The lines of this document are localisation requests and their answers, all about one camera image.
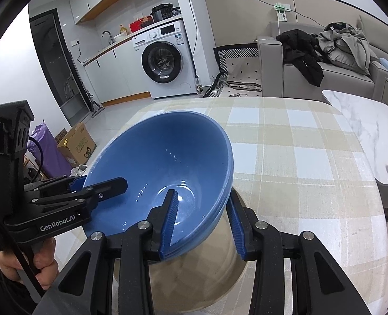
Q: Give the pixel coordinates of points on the black jacket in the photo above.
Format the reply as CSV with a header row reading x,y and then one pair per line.
x,y
300,50

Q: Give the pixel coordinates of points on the white base cabinets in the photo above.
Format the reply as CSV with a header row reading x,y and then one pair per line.
x,y
116,75

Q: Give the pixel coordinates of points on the patterned floor rug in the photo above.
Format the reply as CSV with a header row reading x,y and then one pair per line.
x,y
240,73

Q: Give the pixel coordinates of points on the white washing machine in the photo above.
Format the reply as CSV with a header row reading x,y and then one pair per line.
x,y
166,59

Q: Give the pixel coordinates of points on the beige plate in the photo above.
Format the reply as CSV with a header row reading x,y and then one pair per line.
x,y
202,281

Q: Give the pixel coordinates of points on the red box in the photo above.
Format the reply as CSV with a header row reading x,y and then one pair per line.
x,y
141,23

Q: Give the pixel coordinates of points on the grey clothes pile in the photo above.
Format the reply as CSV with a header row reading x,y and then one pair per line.
x,y
346,46

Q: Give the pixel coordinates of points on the cardboard box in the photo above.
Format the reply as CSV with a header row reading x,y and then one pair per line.
x,y
77,146

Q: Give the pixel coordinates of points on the purple bag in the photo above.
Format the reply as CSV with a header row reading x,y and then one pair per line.
x,y
55,164

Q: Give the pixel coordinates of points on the person's left hand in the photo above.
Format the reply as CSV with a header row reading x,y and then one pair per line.
x,y
43,260

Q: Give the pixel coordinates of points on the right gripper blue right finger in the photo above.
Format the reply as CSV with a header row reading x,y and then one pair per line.
x,y
238,232

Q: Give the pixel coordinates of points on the kitchen faucet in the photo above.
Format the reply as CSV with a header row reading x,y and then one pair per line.
x,y
110,37

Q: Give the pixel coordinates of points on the checked beige tablecloth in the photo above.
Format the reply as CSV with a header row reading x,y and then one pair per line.
x,y
299,166

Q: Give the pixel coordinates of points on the blue bowl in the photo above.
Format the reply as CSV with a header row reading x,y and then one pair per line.
x,y
181,150

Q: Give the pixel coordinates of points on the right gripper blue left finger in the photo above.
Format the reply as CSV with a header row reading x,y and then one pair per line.
x,y
171,203

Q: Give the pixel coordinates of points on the black rice cooker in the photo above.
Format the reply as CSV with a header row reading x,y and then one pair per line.
x,y
162,12

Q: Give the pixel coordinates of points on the green white power strip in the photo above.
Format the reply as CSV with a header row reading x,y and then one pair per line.
x,y
282,10

